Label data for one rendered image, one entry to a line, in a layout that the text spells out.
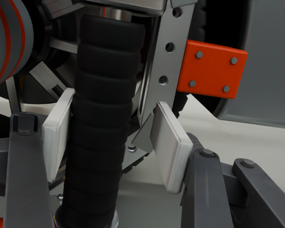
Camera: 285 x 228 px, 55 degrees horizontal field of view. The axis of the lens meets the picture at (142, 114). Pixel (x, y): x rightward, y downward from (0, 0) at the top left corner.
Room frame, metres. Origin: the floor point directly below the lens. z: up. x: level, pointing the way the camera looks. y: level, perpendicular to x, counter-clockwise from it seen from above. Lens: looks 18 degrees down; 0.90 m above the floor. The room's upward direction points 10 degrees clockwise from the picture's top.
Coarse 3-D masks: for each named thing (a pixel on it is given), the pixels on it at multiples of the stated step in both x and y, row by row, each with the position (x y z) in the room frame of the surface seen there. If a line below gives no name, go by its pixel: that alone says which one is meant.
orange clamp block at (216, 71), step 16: (192, 48) 0.38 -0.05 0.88; (208, 48) 0.38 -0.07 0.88; (224, 48) 0.39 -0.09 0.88; (192, 64) 0.38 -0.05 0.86; (208, 64) 0.38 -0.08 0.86; (224, 64) 0.39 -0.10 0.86; (240, 64) 0.39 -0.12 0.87; (192, 80) 0.38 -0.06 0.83; (208, 80) 0.38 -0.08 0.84; (224, 80) 0.39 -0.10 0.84; (224, 96) 0.39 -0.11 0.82
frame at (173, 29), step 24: (168, 0) 0.37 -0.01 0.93; (192, 0) 0.37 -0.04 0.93; (168, 24) 0.37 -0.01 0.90; (168, 48) 0.42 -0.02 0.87; (144, 72) 0.43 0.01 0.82; (168, 72) 0.37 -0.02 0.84; (144, 96) 0.38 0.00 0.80; (168, 96) 0.37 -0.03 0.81; (144, 120) 0.37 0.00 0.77; (144, 144) 0.37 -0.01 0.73; (0, 192) 0.35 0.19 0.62; (0, 216) 0.34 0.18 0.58
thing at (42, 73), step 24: (24, 0) 0.48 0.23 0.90; (48, 0) 0.45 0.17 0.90; (48, 24) 0.45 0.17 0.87; (144, 24) 0.54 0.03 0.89; (48, 48) 0.45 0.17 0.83; (72, 48) 0.45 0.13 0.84; (144, 48) 0.52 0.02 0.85; (24, 72) 0.44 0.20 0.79; (48, 72) 0.45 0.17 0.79; (0, 120) 0.60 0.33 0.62
